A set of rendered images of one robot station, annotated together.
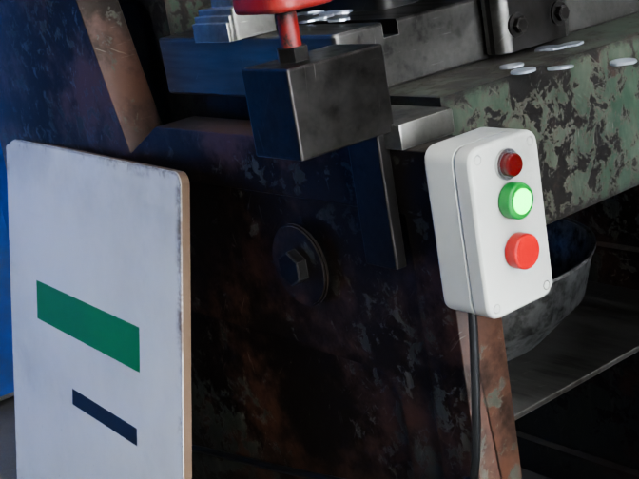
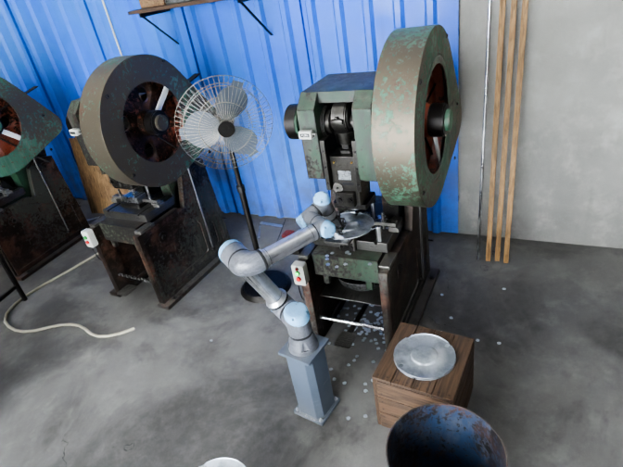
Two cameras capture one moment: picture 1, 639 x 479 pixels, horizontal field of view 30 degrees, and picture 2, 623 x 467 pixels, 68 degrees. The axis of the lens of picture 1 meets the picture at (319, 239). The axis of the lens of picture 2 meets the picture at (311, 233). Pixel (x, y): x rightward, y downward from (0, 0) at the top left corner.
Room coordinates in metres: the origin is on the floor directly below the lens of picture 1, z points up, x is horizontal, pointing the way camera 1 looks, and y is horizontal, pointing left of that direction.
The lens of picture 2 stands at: (0.12, -2.17, 2.06)
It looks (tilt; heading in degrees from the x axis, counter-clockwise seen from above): 30 degrees down; 67
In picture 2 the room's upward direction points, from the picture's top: 10 degrees counter-clockwise
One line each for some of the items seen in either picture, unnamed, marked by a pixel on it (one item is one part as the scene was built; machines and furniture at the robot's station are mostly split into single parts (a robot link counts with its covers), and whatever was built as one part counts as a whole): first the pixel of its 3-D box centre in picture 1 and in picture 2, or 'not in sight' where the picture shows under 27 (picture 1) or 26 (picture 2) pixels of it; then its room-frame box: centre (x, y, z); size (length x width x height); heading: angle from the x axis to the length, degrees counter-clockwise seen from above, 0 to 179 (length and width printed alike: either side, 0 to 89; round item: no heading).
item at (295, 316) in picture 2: not in sight; (297, 319); (0.67, -0.53, 0.62); 0.13 x 0.12 x 0.14; 94
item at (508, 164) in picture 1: (510, 164); not in sight; (0.86, -0.15, 0.61); 0.02 x 0.01 x 0.02; 126
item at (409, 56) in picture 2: not in sight; (414, 113); (1.57, -0.35, 1.33); 1.03 x 0.28 x 0.82; 36
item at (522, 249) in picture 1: (522, 250); not in sight; (0.86, -0.15, 0.54); 0.03 x 0.01 x 0.03; 126
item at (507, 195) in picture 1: (515, 200); not in sight; (0.86, -0.15, 0.58); 0.03 x 0.01 x 0.03; 126
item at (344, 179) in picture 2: not in sight; (348, 176); (1.26, -0.16, 1.04); 0.17 x 0.15 x 0.30; 36
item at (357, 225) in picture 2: not in sight; (348, 225); (1.19, -0.21, 0.78); 0.29 x 0.29 x 0.01
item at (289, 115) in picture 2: not in sight; (303, 123); (1.16, 0.08, 1.31); 0.22 x 0.12 x 0.22; 36
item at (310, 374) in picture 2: not in sight; (311, 377); (0.67, -0.54, 0.23); 0.19 x 0.19 x 0.45; 28
